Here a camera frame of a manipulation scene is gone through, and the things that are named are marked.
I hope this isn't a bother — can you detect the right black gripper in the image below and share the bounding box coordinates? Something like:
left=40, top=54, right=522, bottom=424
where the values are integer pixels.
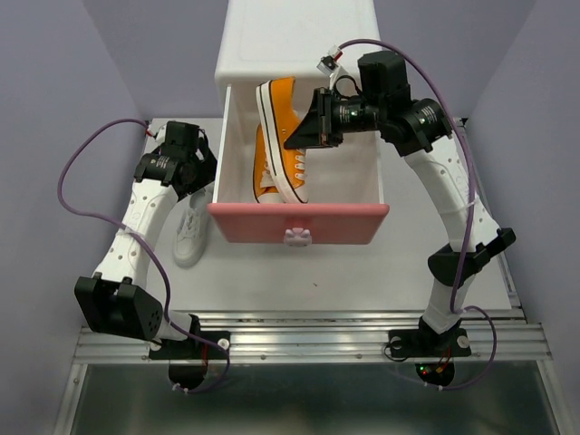
left=284, top=87, right=386, bottom=150

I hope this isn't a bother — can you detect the orange canvas sneaker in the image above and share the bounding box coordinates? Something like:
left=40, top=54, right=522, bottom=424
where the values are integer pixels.
left=256, top=76, right=308, bottom=204
left=253, top=124, right=284, bottom=204

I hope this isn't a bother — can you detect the pink top drawer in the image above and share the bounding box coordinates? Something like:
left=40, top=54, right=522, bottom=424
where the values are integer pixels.
left=209, top=84, right=390, bottom=245

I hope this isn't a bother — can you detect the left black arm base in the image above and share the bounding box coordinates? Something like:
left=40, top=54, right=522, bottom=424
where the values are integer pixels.
left=148, top=314, right=231, bottom=394

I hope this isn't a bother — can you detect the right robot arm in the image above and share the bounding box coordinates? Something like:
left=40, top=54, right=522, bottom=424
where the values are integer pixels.
left=285, top=50, right=516, bottom=353

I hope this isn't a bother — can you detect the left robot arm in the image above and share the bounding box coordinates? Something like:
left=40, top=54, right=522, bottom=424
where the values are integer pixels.
left=74, top=121, right=217, bottom=357

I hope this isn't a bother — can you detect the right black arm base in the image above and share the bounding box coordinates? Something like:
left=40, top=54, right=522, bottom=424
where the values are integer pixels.
left=383, top=328, right=471, bottom=388

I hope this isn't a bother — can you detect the white shoe cabinet body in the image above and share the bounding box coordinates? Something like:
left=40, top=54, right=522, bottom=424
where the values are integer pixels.
left=214, top=0, right=386, bottom=137

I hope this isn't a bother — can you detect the white sneaker front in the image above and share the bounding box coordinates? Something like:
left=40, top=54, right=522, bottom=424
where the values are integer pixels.
left=172, top=188, right=213, bottom=268

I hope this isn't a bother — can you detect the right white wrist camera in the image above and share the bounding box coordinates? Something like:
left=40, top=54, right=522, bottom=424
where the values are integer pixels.
left=316, top=46, right=348, bottom=88

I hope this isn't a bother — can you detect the aluminium mounting rail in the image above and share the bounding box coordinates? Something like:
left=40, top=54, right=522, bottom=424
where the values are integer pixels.
left=74, top=310, right=554, bottom=363

